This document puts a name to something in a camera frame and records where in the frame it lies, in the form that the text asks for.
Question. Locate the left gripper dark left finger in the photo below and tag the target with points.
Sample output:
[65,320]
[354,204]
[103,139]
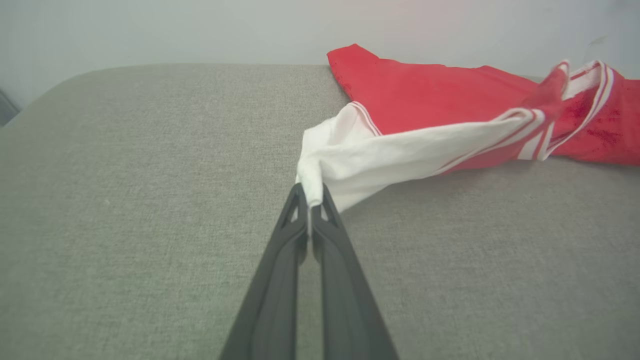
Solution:
[272,290]

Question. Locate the red and white jersey shirt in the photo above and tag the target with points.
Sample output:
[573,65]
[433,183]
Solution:
[425,115]

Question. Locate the grey fabric sofa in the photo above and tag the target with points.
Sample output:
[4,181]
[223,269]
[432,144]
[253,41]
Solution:
[150,225]

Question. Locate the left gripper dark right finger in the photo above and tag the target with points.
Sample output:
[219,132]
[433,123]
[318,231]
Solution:
[347,295]

